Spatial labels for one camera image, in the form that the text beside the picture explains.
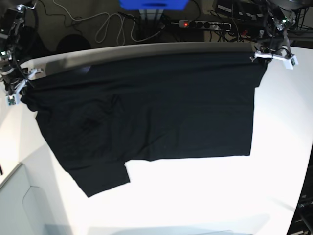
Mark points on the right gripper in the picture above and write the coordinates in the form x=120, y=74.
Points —
x=12, y=78

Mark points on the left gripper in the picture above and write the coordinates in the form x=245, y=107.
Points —
x=272, y=48

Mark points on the black T-shirt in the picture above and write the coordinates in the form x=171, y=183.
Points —
x=97, y=118

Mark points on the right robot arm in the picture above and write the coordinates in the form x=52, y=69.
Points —
x=12, y=53

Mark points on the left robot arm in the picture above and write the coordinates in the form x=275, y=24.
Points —
x=279, y=16

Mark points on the black power strip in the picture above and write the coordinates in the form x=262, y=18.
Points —
x=206, y=25

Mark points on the blue plastic box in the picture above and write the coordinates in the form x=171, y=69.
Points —
x=153, y=4

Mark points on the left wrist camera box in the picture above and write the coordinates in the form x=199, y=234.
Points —
x=290, y=62

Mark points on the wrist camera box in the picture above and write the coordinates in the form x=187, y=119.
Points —
x=290, y=62
x=12, y=99

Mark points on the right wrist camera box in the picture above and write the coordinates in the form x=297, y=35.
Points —
x=12, y=99

